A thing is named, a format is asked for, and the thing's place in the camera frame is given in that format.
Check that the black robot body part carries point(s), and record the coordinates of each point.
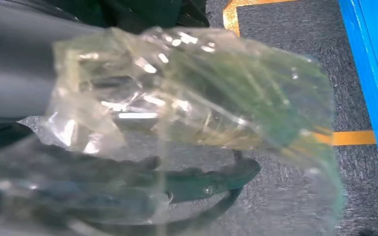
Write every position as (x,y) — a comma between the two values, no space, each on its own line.
(136,13)

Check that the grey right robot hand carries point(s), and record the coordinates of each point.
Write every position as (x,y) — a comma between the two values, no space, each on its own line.
(13,65)

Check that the yellow floor tape rectangle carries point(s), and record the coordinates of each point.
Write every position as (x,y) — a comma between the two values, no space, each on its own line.
(352,137)

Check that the blue metal shelf rack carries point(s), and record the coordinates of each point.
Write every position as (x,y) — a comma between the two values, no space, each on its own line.
(371,65)

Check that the clear plastic film wrap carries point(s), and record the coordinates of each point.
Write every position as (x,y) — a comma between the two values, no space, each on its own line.
(208,81)

